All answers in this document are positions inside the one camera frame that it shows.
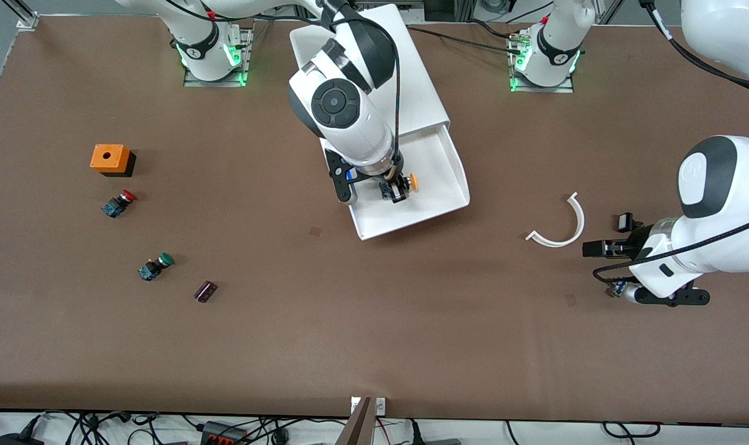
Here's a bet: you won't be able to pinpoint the orange push button switch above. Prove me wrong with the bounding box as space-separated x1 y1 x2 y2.
380 173 420 201

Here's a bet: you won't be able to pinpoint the white drawer cabinet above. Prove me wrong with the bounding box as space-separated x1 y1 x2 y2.
289 3 451 156

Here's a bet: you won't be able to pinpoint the white curved plastic strip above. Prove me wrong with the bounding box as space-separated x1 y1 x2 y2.
526 192 586 248

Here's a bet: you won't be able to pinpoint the black power plug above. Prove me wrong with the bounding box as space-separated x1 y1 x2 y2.
410 420 463 445

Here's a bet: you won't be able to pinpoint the orange box with hole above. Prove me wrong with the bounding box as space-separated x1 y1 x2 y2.
90 144 137 179

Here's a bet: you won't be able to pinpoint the black orange power strip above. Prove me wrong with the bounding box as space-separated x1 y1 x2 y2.
200 420 250 445

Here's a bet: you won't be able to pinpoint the black power adapter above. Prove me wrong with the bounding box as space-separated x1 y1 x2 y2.
0 414 46 445

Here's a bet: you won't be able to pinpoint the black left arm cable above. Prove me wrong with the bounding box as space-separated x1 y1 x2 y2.
593 0 749 286

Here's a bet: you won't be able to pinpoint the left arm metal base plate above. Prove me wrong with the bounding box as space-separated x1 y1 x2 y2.
509 34 575 94

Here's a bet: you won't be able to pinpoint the black cable on table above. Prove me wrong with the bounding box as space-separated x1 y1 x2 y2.
405 25 528 55

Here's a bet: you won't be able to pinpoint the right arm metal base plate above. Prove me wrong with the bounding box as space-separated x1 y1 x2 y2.
183 23 253 88

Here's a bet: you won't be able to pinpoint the black cable loop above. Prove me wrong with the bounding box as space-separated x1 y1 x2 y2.
601 421 663 440

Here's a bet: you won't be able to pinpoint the wooden post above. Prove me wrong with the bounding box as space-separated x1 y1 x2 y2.
336 397 376 445

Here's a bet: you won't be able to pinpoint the green push button switch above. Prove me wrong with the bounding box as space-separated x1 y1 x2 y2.
138 252 176 282

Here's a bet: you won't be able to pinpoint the red push button switch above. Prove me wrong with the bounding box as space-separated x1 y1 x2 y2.
101 190 138 219

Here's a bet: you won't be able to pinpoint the tangled black floor cables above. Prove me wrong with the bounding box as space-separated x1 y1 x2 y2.
0 410 350 445

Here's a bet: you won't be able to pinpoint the aluminium frame corner post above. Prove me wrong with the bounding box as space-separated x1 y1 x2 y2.
2 0 40 31

